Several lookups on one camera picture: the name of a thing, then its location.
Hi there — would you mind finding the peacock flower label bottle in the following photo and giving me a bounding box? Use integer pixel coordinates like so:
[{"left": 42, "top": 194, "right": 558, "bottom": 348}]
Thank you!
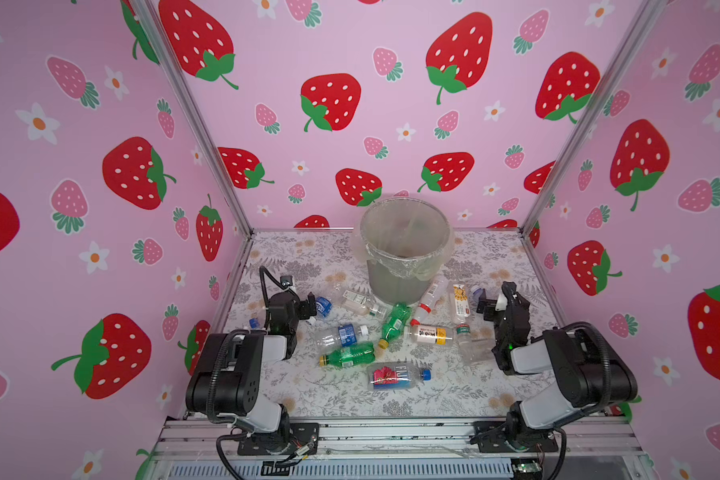
[{"left": 450, "top": 283, "right": 471, "bottom": 324}]

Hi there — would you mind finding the square clear bottle green cap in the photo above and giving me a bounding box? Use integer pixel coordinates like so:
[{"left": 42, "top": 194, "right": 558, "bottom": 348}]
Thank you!
[{"left": 455, "top": 323, "right": 495, "bottom": 365}]

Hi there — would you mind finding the green bottle yellow cap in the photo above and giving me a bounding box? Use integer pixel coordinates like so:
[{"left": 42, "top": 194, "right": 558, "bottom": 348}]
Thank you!
[{"left": 319, "top": 342, "right": 376, "bottom": 368}]

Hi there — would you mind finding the Fiji bottle blue cap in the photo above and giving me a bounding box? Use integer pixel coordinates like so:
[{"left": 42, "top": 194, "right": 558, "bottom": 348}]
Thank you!
[{"left": 368, "top": 362, "right": 432, "bottom": 390}]

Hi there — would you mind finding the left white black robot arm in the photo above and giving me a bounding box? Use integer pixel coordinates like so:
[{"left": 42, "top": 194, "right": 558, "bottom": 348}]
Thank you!
[{"left": 185, "top": 289, "right": 319, "bottom": 461}]

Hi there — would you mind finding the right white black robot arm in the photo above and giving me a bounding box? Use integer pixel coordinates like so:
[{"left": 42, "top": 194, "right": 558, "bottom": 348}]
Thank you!
[{"left": 470, "top": 293, "right": 638, "bottom": 452}]

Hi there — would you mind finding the green bottle near bin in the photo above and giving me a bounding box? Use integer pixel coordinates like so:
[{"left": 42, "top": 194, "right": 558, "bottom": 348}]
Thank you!
[{"left": 378, "top": 302, "right": 412, "bottom": 350}]

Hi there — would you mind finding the grey mesh waste bin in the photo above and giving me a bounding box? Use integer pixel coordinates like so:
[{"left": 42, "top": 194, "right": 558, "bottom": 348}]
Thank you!
[{"left": 353, "top": 197, "right": 455, "bottom": 304}]

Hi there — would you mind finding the Pocari Sweat bottle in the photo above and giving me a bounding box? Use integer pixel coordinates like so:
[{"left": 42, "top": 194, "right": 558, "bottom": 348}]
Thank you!
[{"left": 309, "top": 296, "right": 333, "bottom": 324}]

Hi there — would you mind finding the clear bottle white green label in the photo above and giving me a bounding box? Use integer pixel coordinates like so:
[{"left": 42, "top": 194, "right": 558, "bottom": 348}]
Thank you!
[{"left": 340, "top": 290, "right": 389, "bottom": 320}]

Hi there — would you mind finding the clear bottle blue label centre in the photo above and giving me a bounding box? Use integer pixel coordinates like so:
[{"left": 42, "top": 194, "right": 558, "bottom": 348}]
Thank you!
[{"left": 316, "top": 324, "right": 370, "bottom": 352}]

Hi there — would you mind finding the white bottle red cap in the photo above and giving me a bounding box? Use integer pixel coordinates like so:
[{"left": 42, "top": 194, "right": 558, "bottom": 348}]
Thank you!
[{"left": 410, "top": 275, "right": 449, "bottom": 325}]

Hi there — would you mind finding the bottle yellow white label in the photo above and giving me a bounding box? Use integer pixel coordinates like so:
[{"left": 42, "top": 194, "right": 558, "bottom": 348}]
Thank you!
[{"left": 409, "top": 324, "right": 454, "bottom": 346}]

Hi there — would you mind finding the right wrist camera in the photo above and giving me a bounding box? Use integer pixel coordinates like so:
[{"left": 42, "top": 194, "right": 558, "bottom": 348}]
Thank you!
[{"left": 495, "top": 281, "right": 516, "bottom": 311}]

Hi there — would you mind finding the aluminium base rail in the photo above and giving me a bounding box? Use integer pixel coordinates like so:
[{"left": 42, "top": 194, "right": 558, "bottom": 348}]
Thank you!
[{"left": 145, "top": 416, "right": 656, "bottom": 479}]

